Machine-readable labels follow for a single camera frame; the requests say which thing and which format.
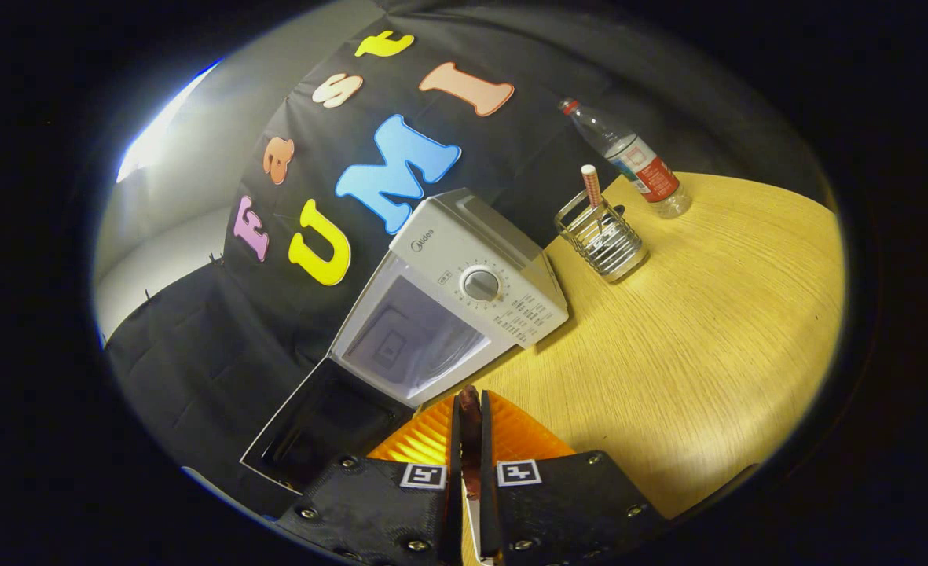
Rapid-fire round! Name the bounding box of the red meat piece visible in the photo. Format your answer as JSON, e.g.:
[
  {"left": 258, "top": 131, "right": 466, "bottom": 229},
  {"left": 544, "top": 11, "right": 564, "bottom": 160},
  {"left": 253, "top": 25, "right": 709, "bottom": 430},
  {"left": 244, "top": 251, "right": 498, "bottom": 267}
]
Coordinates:
[{"left": 458, "top": 384, "right": 482, "bottom": 502}]

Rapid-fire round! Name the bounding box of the black backdrop cloth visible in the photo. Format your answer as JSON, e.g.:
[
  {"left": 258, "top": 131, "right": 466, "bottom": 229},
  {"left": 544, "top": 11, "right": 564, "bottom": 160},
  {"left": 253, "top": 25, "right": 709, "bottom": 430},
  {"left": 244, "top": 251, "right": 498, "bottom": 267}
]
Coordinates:
[{"left": 102, "top": 8, "right": 826, "bottom": 520}]

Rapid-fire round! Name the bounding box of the clear bottle with red label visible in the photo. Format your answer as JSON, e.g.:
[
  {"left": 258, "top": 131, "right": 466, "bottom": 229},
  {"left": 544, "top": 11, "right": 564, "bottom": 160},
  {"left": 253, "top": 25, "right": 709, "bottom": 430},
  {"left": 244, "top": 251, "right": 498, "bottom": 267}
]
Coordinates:
[{"left": 558, "top": 97, "right": 692, "bottom": 219}]

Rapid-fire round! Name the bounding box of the white toaster oven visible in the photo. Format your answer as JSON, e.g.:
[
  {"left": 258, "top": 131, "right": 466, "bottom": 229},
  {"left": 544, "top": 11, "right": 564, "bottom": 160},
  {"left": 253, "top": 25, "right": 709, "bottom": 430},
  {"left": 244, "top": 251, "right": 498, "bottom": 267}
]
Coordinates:
[{"left": 240, "top": 187, "right": 570, "bottom": 494}]

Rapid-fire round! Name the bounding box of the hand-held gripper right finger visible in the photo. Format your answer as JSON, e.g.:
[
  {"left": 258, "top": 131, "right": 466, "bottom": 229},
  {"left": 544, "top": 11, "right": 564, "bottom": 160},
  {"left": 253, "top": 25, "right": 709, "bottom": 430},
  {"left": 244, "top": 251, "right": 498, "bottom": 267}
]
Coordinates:
[{"left": 479, "top": 389, "right": 669, "bottom": 566}]

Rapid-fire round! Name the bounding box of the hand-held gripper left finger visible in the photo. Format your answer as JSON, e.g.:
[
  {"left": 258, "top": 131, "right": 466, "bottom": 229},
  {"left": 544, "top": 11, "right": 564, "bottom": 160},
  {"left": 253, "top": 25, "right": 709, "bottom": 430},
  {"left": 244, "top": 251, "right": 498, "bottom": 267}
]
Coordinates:
[{"left": 275, "top": 391, "right": 462, "bottom": 566}]

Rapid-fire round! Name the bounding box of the red white striped straw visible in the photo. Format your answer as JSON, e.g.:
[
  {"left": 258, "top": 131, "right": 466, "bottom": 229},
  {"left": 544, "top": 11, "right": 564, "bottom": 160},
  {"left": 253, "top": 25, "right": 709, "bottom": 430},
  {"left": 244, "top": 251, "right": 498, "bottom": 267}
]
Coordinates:
[{"left": 581, "top": 164, "right": 607, "bottom": 229}]

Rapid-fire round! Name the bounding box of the metal wire utensil holder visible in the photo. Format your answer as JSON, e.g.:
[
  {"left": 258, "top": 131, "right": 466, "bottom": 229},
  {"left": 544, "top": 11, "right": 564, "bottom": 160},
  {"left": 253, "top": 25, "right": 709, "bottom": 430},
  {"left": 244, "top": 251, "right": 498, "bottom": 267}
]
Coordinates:
[{"left": 554, "top": 191, "right": 650, "bottom": 284}]

